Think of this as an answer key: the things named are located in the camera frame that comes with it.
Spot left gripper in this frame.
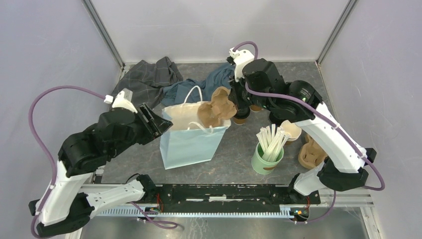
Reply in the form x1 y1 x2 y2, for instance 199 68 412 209
111 102 175 157

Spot brown paper coffee cup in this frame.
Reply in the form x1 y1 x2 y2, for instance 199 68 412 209
249 105 262 112

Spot light blue paper bag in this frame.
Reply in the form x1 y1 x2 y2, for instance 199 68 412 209
160 86 231 170

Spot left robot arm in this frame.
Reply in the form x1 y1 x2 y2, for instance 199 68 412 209
29 104 172 238

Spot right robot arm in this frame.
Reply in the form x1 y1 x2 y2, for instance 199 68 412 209
227 57 376 203

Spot blue-grey cloth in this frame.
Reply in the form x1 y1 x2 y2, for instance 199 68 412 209
161 63 234 107

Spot stack of black lids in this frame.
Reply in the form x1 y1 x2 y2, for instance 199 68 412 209
268 113 286 126

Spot grey checked cloth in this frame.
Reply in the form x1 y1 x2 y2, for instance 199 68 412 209
111 56 184 109

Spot bundle of wrapped straws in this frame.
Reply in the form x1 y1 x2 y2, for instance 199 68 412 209
256 124 291 162

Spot stack of paper cups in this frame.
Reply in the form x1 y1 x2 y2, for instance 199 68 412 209
281 120 302 145

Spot green cup holding straws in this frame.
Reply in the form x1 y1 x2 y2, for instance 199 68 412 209
251 143 284 175

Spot brown pulp cup carrier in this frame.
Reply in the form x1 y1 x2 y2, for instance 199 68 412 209
298 134 328 169

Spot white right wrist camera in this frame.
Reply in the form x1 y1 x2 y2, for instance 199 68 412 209
226 48 255 82

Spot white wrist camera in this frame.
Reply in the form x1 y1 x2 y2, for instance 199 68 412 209
226 48 255 82
104 88 138 113

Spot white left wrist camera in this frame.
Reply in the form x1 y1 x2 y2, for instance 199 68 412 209
104 88 138 113

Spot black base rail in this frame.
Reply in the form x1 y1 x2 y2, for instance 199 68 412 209
137 184 321 213

